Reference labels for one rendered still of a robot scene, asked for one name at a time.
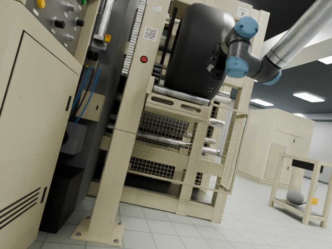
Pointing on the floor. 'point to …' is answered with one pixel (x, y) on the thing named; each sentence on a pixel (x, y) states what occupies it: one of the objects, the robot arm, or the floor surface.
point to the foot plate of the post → (113, 239)
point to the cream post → (128, 122)
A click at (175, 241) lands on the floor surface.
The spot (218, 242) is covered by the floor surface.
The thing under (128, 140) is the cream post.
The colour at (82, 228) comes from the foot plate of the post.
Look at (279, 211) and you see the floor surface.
